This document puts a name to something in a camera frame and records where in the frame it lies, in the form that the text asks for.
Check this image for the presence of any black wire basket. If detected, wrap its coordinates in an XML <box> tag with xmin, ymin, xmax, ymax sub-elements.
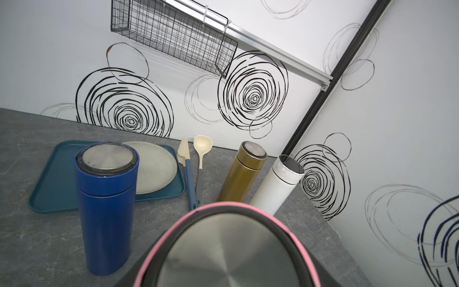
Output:
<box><xmin>111</xmin><ymin>1</ymin><xmax>238</xmax><ymax>78</ymax></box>

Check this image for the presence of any teal plastic tray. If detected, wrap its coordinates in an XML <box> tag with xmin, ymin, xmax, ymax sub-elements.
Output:
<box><xmin>29</xmin><ymin>140</ymin><xmax>185</xmax><ymax>214</ymax></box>

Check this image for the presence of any pink thermos steel lid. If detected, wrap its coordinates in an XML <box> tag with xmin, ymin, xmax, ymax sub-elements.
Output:
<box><xmin>133</xmin><ymin>202</ymin><xmax>320</xmax><ymax>287</ymax></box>

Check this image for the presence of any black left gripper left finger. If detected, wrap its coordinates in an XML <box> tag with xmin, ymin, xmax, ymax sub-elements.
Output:
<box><xmin>114</xmin><ymin>273</ymin><xmax>137</xmax><ymax>287</ymax></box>

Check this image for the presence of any cream spatula blue handle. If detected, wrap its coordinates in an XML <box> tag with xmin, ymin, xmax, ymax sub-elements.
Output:
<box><xmin>178</xmin><ymin>138</ymin><xmax>197</xmax><ymax>210</ymax></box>

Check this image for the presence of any grey round plate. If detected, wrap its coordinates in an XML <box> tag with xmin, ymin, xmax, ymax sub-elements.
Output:
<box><xmin>124</xmin><ymin>141</ymin><xmax>178</xmax><ymax>195</ymax></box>

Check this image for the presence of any gold thermos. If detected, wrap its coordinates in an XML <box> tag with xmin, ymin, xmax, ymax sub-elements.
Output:
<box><xmin>216</xmin><ymin>141</ymin><xmax>268</xmax><ymax>202</ymax></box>

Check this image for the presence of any cream ladle grey handle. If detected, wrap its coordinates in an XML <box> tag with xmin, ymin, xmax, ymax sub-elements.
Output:
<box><xmin>194</xmin><ymin>135</ymin><xmax>213</xmax><ymax>197</ymax></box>

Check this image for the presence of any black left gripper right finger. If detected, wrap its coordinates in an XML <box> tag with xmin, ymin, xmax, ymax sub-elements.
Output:
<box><xmin>315</xmin><ymin>263</ymin><xmax>341</xmax><ymax>287</ymax></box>

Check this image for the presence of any blue thermos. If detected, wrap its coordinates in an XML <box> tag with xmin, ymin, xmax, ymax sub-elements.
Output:
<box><xmin>74</xmin><ymin>142</ymin><xmax>140</xmax><ymax>276</ymax></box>

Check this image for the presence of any white thermos black lid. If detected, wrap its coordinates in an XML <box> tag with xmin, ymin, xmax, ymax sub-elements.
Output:
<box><xmin>250</xmin><ymin>154</ymin><xmax>305</xmax><ymax>215</ymax></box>

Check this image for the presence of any aluminium wall rail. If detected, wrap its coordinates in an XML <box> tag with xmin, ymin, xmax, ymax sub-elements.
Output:
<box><xmin>166</xmin><ymin>1</ymin><xmax>333</xmax><ymax>92</ymax></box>

